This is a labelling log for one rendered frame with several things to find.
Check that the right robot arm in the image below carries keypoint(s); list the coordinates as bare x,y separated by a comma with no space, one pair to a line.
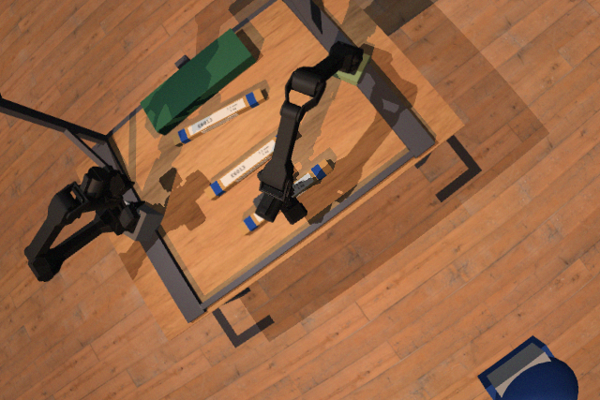
63,209

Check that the black metal overhead frame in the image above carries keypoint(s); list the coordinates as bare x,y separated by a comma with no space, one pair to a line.
73,132

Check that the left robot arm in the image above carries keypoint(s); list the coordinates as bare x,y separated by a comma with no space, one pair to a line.
310,81

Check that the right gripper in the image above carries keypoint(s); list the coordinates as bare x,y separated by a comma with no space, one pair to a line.
128,215

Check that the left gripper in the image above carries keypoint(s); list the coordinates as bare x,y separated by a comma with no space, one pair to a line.
291,207

